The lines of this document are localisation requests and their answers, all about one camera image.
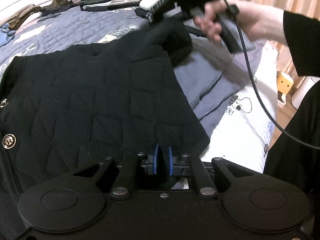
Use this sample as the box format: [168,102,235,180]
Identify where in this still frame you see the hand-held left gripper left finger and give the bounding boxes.
[72,144,160,198]

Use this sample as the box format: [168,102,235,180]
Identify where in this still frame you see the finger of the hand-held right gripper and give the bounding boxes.
[144,6,160,27]

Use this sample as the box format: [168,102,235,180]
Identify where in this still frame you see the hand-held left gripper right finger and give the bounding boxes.
[168,146,255,198]

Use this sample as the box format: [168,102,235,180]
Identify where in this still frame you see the black quilted jacket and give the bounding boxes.
[0,19,210,230]

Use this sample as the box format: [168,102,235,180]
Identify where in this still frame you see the pile of unfolded clothes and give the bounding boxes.
[0,4,43,28]

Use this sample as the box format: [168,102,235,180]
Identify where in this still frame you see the person's right hand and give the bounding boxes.
[194,0,277,43]

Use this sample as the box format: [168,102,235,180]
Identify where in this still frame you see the white folded garment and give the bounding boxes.
[140,0,165,10]

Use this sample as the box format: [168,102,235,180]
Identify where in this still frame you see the grey printed quilt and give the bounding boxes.
[0,0,265,130]

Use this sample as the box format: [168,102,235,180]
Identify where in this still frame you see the white printed bed sheet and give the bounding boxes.
[172,40,279,190]

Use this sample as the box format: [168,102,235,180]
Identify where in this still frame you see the tabby cat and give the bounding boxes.
[50,0,73,12]

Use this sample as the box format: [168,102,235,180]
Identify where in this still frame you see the dark grey flat garment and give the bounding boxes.
[39,9,75,20]

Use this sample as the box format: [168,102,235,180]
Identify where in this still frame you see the person's black top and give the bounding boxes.
[262,77,320,193]

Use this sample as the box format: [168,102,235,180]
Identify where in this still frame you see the dark brown garment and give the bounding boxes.
[5,17,33,30]

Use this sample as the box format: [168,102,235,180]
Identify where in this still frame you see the yellow box with face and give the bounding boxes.
[276,71,294,104]

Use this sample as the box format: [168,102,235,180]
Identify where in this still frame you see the white round bin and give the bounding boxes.
[291,76,320,109]

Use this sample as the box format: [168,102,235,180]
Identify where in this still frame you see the black cable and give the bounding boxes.
[220,0,320,150]

